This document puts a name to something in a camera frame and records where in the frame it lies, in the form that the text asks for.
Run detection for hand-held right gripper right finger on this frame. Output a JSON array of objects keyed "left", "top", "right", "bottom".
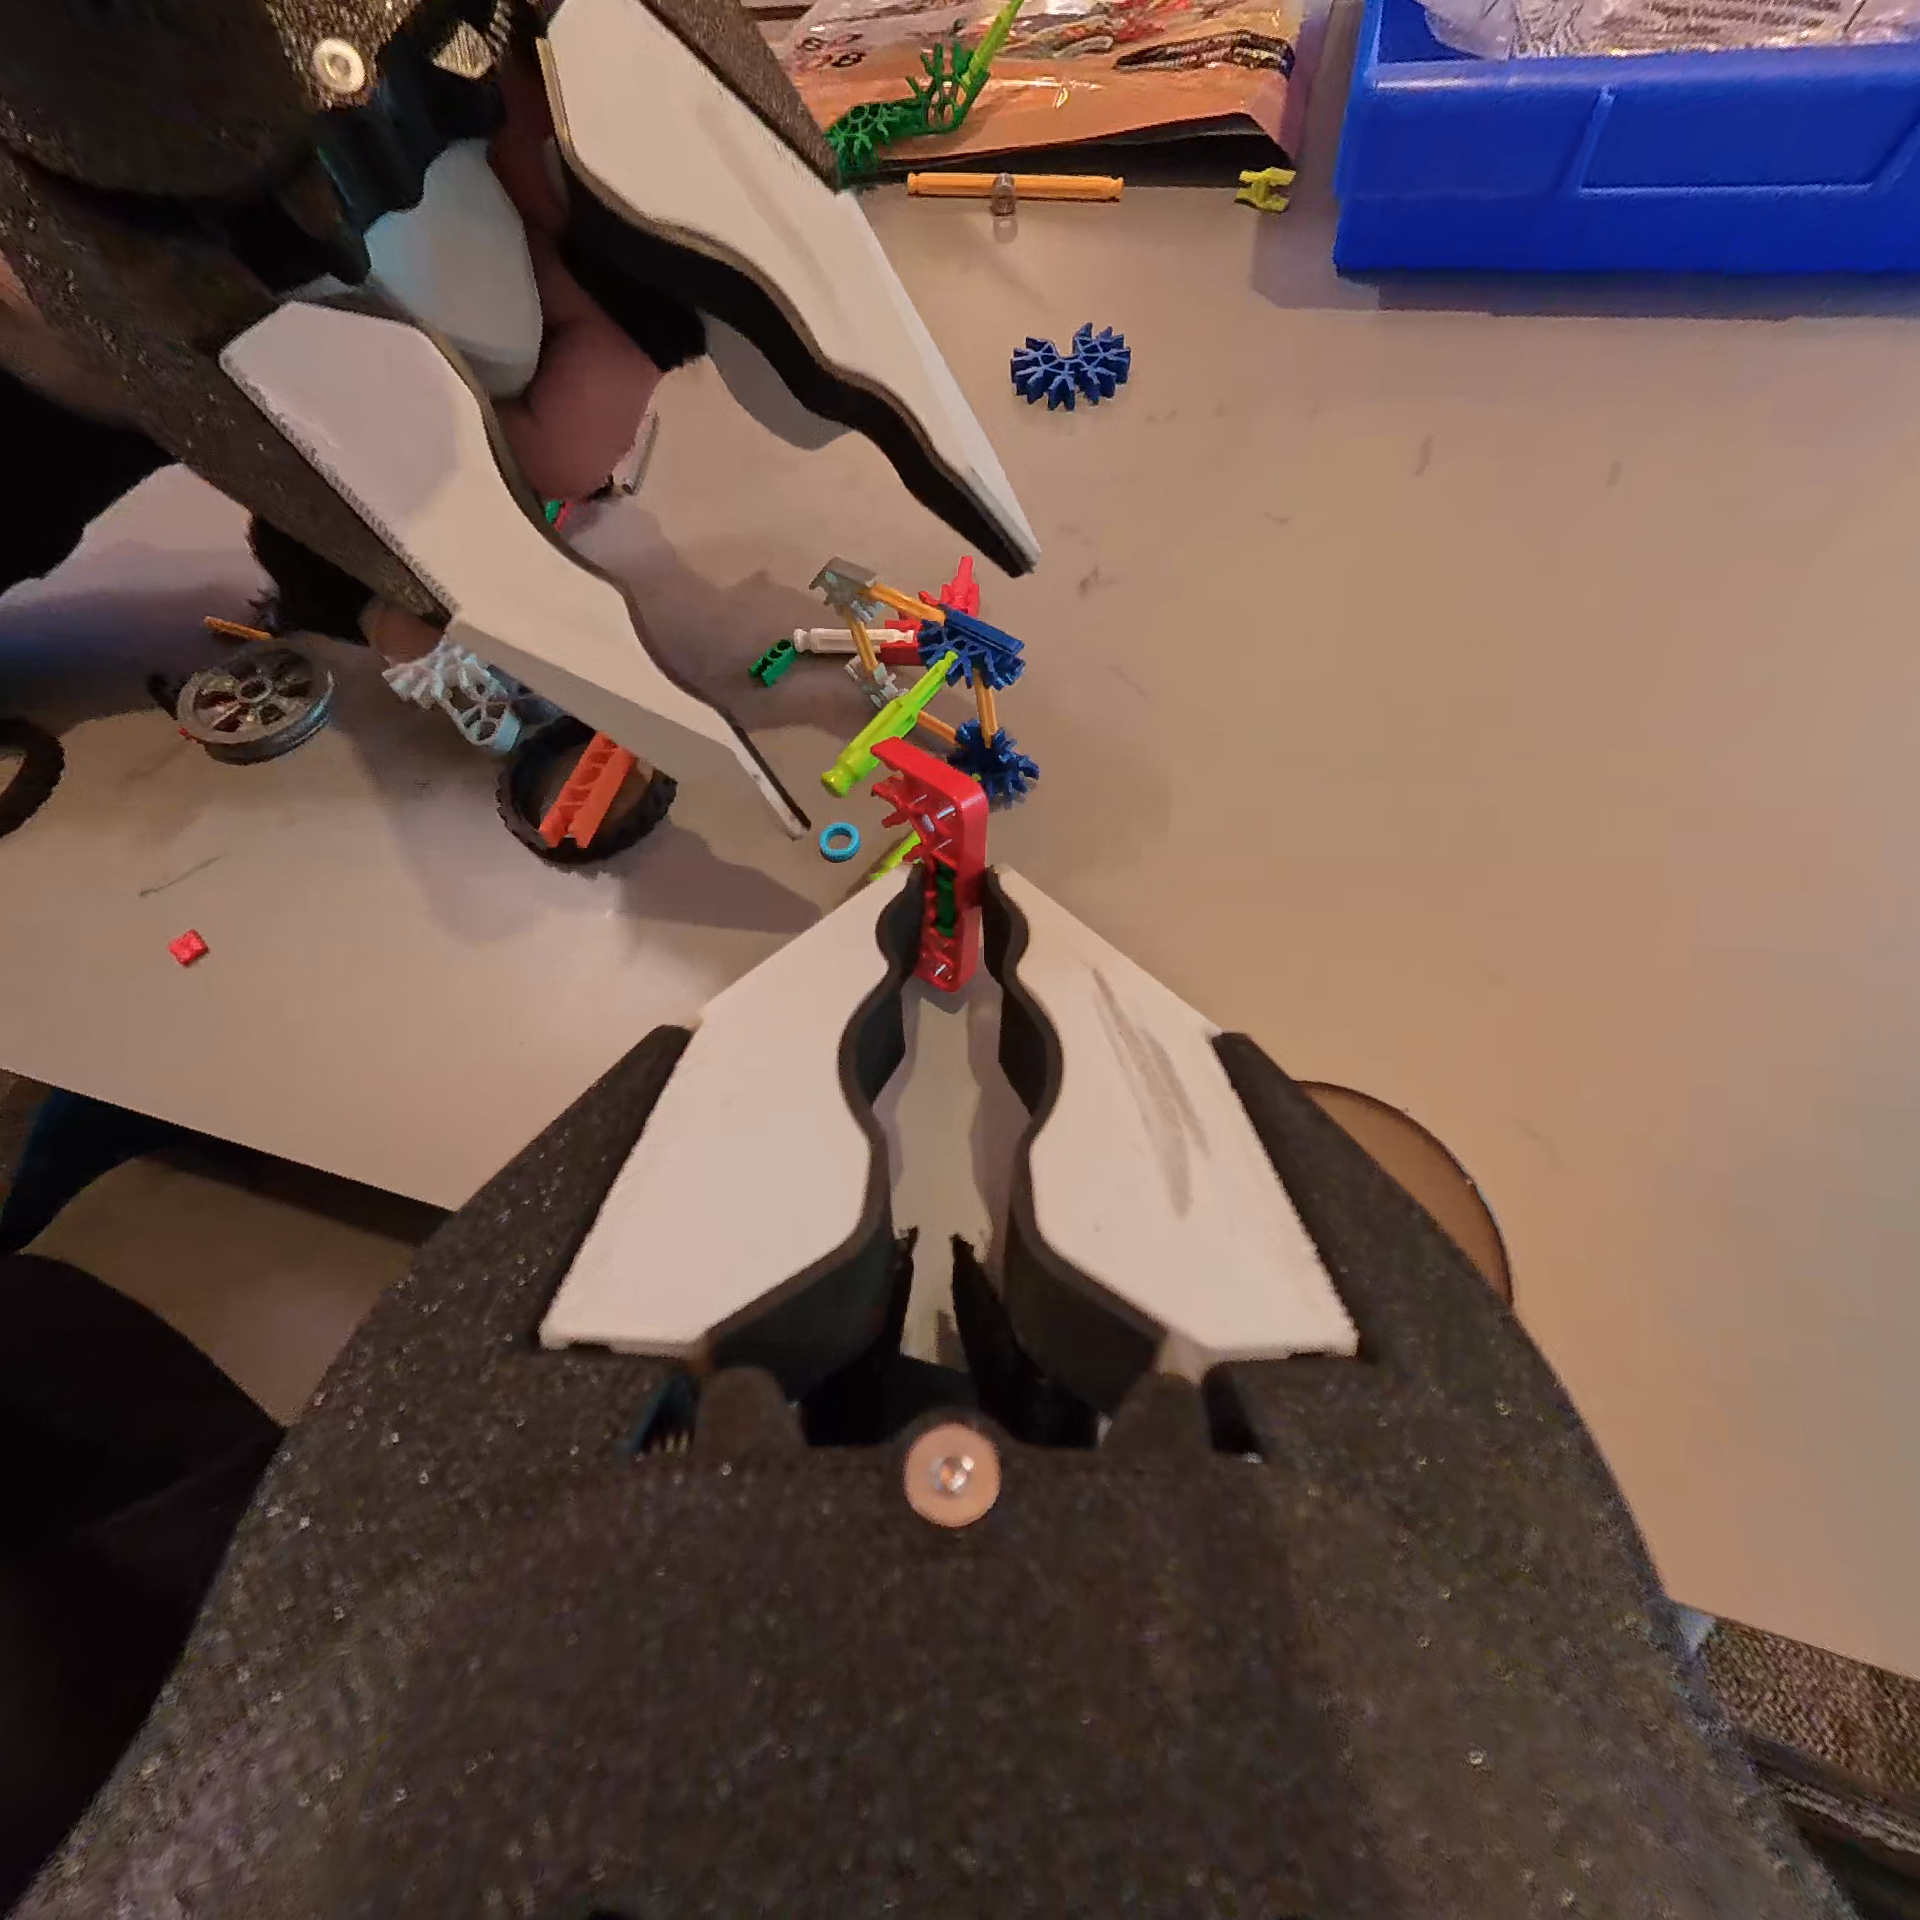
[{"left": 949, "top": 870, "right": 1360, "bottom": 1450}]

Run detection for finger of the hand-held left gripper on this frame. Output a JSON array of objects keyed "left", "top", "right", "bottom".
[
  {"left": 218, "top": 302, "right": 815, "bottom": 844},
  {"left": 536, "top": 0, "right": 1043, "bottom": 581}
]

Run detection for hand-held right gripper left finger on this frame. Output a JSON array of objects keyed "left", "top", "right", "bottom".
[{"left": 536, "top": 864, "right": 927, "bottom": 1450}]

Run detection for red connectors with green clip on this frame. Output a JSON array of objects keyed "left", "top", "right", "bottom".
[{"left": 868, "top": 735, "right": 997, "bottom": 994}]

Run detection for colourful rod connector toy model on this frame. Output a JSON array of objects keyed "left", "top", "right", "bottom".
[{"left": 806, "top": 556, "right": 1042, "bottom": 885}]

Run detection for person's left forearm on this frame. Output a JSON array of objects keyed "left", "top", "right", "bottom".
[{"left": 0, "top": 352, "right": 174, "bottom": 593}]

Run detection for person's left hand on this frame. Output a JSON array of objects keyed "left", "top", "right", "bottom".
[{"left": 507, "top": 291, "right": 665, "bottom": 510}]

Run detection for green spiky toy piece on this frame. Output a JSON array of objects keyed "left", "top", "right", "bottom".
[{"left": 822, "top": 0, "right": 1028, "bottom": 172}]

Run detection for grey toy wheel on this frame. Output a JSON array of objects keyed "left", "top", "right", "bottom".
[{"left": 177, "top": 643, "right": 336, "bottom": 766}]

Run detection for orange connector piece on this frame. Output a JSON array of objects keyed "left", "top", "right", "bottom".
[{"left": 536, "top": 730, "right": 640, "bottom": 847}]

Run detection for blue snowflake connector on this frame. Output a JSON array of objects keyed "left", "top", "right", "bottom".
[{"left": 1010, "top": 323, "right": 1134, "bottom": 413}]

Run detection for black toy tyre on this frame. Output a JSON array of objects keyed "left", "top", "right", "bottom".
[
  {"left": 0, "top": 718, "right": 66, "bottom": 840},
  {"left": 499, "top": 718, "right": 680, "bottom": 870}
]

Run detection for toy packaging bag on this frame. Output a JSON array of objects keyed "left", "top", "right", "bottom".
[{"left": 758, "top": 0, "right": 1322, "bottom": 165}]

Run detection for person's leg in jeans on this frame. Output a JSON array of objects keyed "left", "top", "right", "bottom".
[{"left": 0, "top": 1080, "right": 194, "bottom": 1253}]

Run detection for person's torso black sweater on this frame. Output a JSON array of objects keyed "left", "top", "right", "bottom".
[{"left": 0, "top": 1252, "right": 286, "bottom": 1862}]

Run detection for blue plastic bin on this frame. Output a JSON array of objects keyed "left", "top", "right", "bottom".
[{"left": 1331, "top": 0, "right": 1920, "bottom": 279}]

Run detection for crumpled clear plastic bags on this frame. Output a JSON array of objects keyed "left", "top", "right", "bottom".
[{"left": 1417, "top": 0, "right": 1920, "bottom": 63}]

